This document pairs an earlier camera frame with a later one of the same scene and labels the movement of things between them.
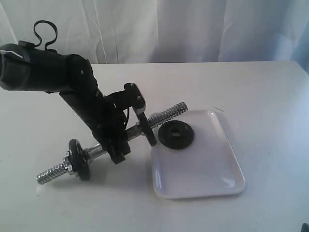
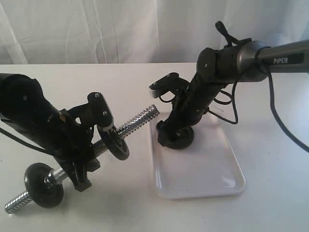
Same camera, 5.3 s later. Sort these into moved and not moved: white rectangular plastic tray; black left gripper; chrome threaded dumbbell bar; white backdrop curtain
Moved: chrome threaded dumbbell bar; black left gripper
Not moved: white rectangular plastic tray; white backdrop curtain
